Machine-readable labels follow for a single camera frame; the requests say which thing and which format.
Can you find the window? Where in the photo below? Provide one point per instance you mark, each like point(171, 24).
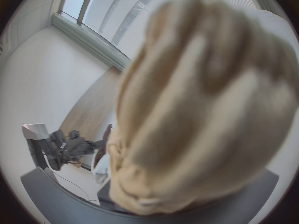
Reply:
point(112, 13)

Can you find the grey-green curtain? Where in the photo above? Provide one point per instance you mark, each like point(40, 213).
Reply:
point(88, 43)

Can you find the tan shorts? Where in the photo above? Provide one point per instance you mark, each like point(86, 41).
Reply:
point(198, 101)

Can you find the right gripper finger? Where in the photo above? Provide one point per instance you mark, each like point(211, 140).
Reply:
point(105, 195)

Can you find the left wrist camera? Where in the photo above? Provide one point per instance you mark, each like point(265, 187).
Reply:
point(74, 134)

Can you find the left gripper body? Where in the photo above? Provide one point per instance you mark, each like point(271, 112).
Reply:
point(80, 146)

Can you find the brown garment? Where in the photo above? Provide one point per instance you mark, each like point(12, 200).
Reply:
point(104, 143)

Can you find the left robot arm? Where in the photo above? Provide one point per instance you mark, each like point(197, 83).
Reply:
point(53, 148)

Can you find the pale blue garment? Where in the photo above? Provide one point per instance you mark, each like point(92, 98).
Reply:
point(101, 171)

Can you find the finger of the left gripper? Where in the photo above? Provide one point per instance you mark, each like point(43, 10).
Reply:
point(98, 143)

